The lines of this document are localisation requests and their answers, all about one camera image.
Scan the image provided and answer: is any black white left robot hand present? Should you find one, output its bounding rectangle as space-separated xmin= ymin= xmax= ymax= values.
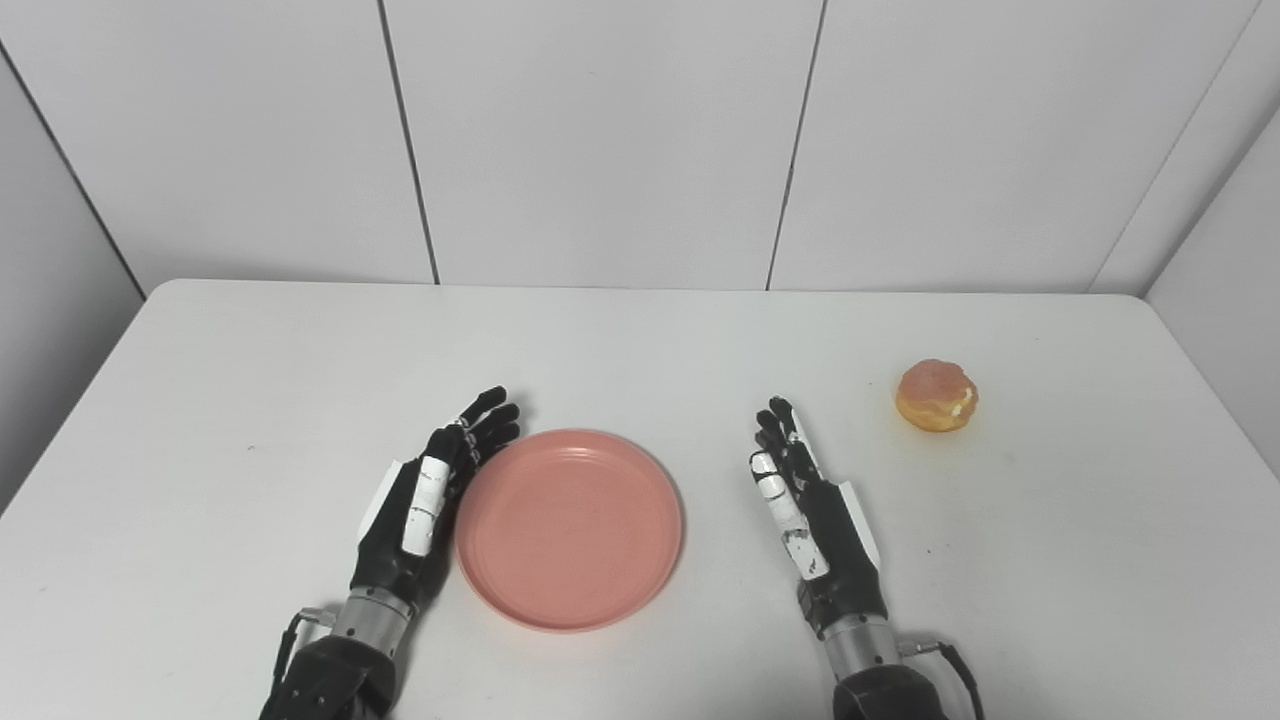
xmin=350 ymin=386 xmax=522 ymax=611

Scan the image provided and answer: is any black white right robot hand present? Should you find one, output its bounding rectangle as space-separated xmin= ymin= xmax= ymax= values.
xmin=749 ymin=397 xmax=889 ymax=638

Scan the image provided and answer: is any pink round plate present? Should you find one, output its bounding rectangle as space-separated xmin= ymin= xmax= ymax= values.
xmin=455 ymin=429 xmax=685 ymax=633

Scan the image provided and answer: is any glazed cream puff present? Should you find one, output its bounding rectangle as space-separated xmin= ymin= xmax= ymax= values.
xmin=895 ymin=359 xmax=980 ymax=434

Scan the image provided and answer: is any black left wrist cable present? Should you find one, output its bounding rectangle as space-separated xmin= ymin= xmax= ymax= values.
xmin=270 ymin=606 xmax=336 ymax=701

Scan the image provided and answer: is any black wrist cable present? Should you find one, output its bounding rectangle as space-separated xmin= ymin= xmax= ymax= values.
xmin=270 ymin=606 xmax=336 ymax=701
xmin=898 ymin=638 xmax=986 ymax=720

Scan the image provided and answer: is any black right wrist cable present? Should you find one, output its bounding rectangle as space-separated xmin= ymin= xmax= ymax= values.
xmin=898 ymin=638 xmax=986 ymax=720

